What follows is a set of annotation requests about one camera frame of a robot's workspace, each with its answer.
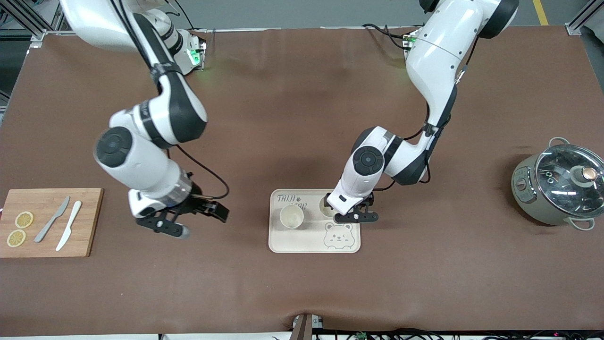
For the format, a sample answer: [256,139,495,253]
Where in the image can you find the white plastic cup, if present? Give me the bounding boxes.
[279,204,305,229]
[319,195,338,218]

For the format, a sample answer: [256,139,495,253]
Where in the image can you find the white bear print tray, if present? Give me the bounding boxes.
[268,189,361,254]

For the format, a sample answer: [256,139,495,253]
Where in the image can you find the wooden cutting board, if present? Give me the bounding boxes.
[0,188,104,258]

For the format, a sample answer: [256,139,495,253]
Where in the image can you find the white plastic knife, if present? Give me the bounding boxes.
[55,201,83,252]

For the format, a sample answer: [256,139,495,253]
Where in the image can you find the grey plastic knife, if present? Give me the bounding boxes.
[34,196,71,243]

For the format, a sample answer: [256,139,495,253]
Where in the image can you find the brown table cover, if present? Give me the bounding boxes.
[0,26,604,337]

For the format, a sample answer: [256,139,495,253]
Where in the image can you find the grey-green cooking pot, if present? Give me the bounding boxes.
[511,137,604,231]

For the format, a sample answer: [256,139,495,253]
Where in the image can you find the glass pot lid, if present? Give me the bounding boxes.
[535,144,604,219]

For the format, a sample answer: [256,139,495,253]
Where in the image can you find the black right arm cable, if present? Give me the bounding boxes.
[176,144,230,200]

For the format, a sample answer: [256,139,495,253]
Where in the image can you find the black left base cable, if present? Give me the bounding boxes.
[362,23,416,51]

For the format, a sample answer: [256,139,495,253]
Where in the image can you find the black base cable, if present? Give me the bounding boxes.
[362,23,416,51]
[177,0,198,32]

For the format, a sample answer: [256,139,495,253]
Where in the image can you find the black right base cable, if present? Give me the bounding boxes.
[177,0,198,32]

